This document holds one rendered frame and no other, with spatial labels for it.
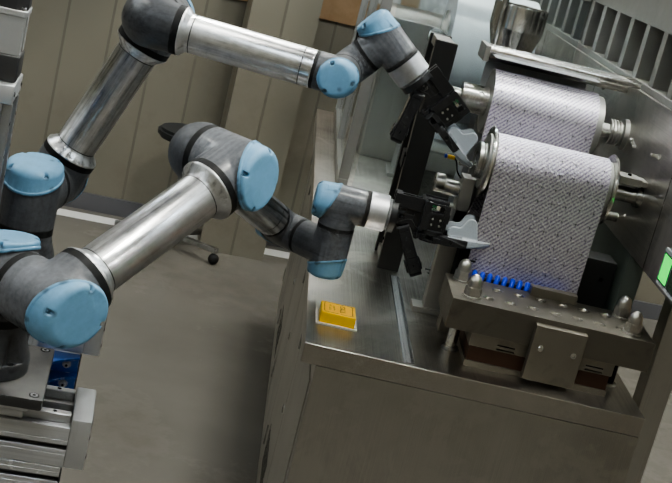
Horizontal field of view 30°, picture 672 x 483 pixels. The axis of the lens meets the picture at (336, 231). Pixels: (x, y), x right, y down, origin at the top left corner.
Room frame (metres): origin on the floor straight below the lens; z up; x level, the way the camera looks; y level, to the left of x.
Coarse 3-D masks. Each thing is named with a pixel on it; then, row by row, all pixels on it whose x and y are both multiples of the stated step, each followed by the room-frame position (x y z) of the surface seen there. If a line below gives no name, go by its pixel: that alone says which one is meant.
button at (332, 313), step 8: (320, 304) 2.38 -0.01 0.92; (328, 304) 2.36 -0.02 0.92; (336, 304) 2.37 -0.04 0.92; (320, 312) 2.32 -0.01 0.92; (328, 312) 2.31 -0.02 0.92; (336, 312) 2.33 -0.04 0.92; (344, 312) 2.34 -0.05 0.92; (352, 312) 2.35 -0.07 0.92; (320, 320) 2.31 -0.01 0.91; (328, 320) 2.31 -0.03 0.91; (336, 320) 2.31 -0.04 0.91; (344, 320) 2.31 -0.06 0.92; (352, 320) 2.32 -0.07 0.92; (352, 328) 2.32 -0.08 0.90
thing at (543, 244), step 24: (480, 216) 2.46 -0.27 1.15; (504, 216) 2.47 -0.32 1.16; (528, 216) 2.47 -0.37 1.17; (552, 216) 2.47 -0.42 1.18; (576, 216) 2.48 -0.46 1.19; (480, 240) 2.46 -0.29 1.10; (504, 240) 2.47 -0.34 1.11; (528, 240) 2.47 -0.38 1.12; (552, 240) 2.47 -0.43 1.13; (576, 240) 2.48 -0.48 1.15; (480, 264) 2.46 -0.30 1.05; (504, 264) 2.47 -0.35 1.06; (528, 264) 2.47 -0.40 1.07; (552, 264) 2.47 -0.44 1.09; (576, 264) 2.48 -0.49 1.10; (576, 288) 2.48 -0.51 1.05
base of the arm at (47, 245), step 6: (0, 228) 2.37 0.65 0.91; (6, 228) 2.37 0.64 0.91; (36, 234) 2.38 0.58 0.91; (42, 234) 2.39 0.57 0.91; (48, 234) 2.40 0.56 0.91; (42, 240) 2.39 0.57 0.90; (48, 240) 2.41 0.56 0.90; (42, 246) 2.39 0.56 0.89; (48, 246) 2.41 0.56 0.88; (42, 252) 2.39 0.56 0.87; (48, 252) 2.40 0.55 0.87; (48, 258) 2.40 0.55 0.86
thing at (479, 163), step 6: (480, 144) 2.51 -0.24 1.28; (486, 144) 2.51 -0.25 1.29; (480, 150) 2.50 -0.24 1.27; (486, 150) 2.50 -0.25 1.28; (474, 156) 2.54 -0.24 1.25; (480, 156) 2.49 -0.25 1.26; (486, 156) 2.49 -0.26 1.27; (474, 162) 2.52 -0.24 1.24; (480, 162) 2.49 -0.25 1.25; (474, 168) 2.50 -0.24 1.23; (480, 168) 2.49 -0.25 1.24; (474, 174) 2.50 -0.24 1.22; (480, 174) 2.49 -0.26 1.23
